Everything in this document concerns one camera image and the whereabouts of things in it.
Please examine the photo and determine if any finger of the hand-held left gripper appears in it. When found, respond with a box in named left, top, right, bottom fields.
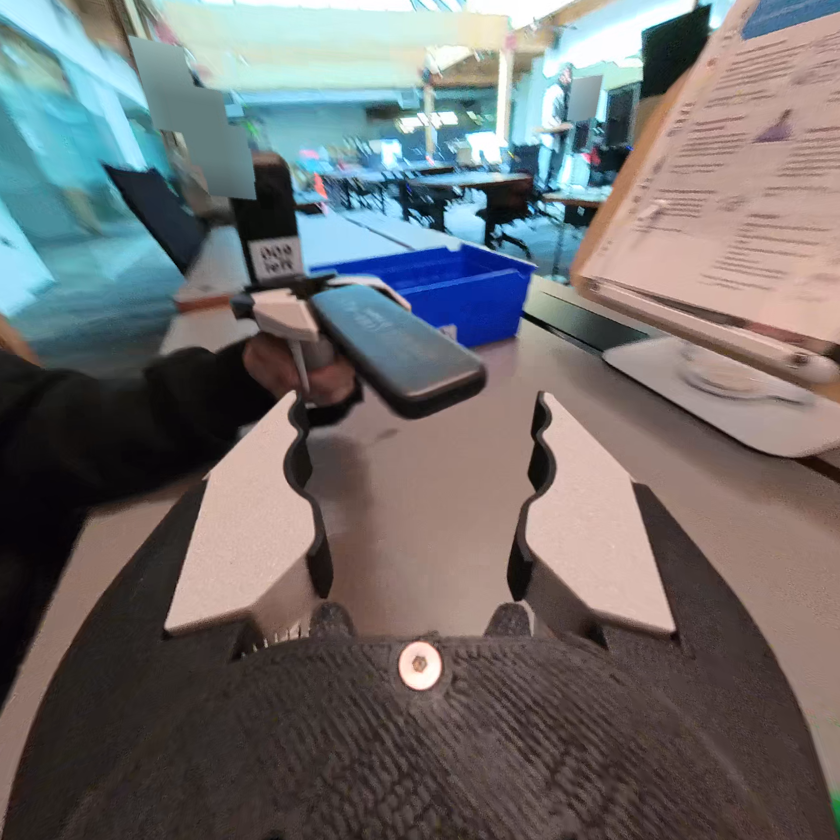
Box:
left=251, top=290, right=319, bottom=337
left=331, top=276, right=413, bottom=315

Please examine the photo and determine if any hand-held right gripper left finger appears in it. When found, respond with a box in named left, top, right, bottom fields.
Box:
left=163, top=392, right=336, bottom=641

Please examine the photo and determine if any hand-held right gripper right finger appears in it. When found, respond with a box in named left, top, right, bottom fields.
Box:
left=507, top=391, right=678, bottom=637

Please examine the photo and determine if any dark grey usb hub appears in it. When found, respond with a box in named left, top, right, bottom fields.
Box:
left=308, top=289, right=488, bottom=420

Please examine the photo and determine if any large blue plastic bin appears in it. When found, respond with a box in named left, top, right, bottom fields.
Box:
left=310, top=241, right=538, bottom=347

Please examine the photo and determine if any person's left forearm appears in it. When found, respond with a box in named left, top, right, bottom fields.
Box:
left=0, top=341, right=283, bottom=697

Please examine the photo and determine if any person's left hand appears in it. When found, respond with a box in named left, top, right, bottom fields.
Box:
left=243, top=331, right=362, bottom=408

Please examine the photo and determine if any dark panel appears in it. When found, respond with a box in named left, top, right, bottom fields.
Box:
left=105, top=164, right=206, bottom=273

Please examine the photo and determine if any dark wooden desk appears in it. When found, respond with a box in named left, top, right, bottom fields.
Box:
left=400, top=169, right=534, bottom=231

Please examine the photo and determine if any black office chair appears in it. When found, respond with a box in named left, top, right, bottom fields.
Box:
left=476, top=190, right=534, bottom=258

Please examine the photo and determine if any instruction sheet on wooden stand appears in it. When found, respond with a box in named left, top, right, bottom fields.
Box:
left=570, top=0, right=840, bottom=460

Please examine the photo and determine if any white instruction sheet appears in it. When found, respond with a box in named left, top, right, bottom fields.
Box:
left=581, top=0, right=840, bottom=342

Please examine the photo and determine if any laminated sheet with blue banner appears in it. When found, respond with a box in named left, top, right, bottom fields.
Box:
left=650, top=0, right=840, bottom=329

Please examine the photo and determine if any black wall screen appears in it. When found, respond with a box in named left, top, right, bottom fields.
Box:
left=640, top=3, right=713, bottom=99

